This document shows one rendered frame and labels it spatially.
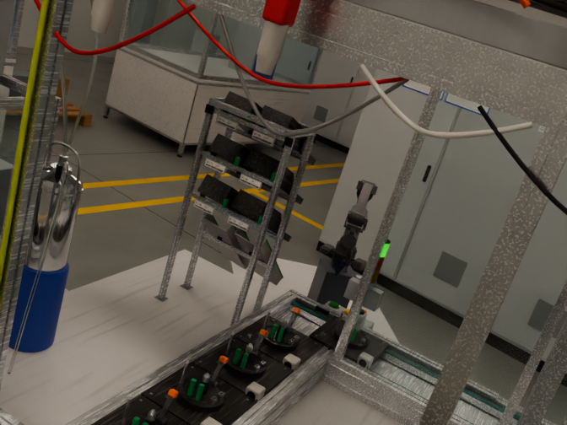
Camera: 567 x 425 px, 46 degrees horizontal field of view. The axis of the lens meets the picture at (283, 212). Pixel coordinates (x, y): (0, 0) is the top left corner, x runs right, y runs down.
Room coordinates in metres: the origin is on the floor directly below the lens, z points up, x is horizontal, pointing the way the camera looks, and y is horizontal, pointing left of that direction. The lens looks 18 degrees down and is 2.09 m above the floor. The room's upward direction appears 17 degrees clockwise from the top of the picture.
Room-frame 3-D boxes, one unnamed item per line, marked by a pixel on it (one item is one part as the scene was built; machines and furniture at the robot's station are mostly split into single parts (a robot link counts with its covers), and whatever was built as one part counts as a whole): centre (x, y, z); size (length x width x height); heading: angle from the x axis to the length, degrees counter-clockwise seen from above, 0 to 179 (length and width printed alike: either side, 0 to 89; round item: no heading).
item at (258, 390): (1.86, -0.03, 1.01); 0.24 x 0.24 x 0.13; 68
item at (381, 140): (5.67, -0.83, 1.13); 0.80 x 0.54 x 2.25; 59
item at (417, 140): (2.11, -0.33, 1.46); 0.03 x 0.03 x 1.00; 68
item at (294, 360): (2.08, -0.12, 1.01); 0.24 x 0.24 x 0.13; 68
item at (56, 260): (1.81, 0.64, 1.32); 0.14 x 0.14 x 0.38
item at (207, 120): (2.34, 0.17, 1.26); 0.36 x 0.21 x 0.80; 68
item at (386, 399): (2.18, -0.48, 0.91); 0.84 x 0.28 x 0.10; 68
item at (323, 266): (2.69, -0.30, 0.96); 0.14 x 0.14 x 0.20; 14
